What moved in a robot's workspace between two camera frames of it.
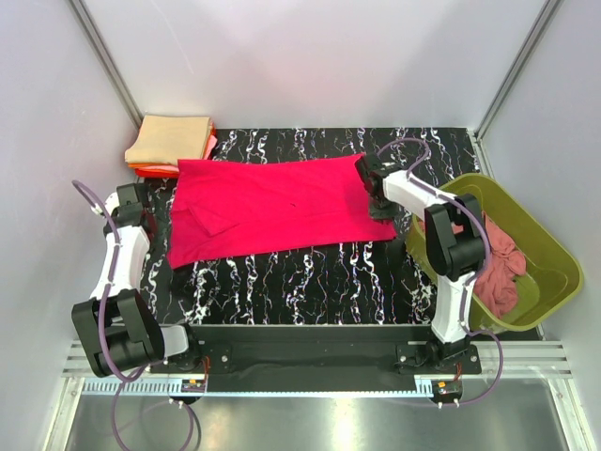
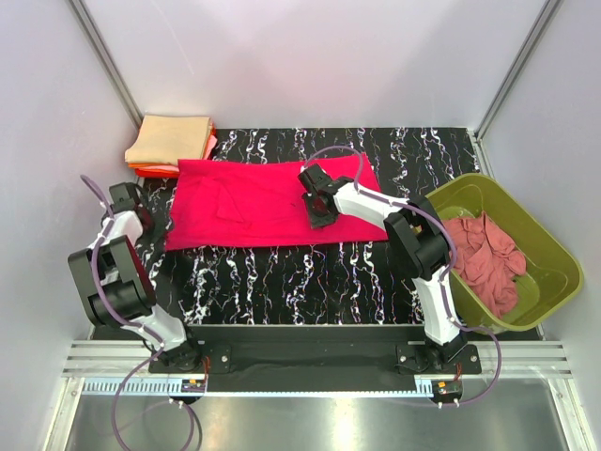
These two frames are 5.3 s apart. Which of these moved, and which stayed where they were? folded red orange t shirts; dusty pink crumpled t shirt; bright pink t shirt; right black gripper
Moved: right black gripper
Stayed: bright pink t shirt; dusty pink crumpled t shirt; folded red orange t shirts
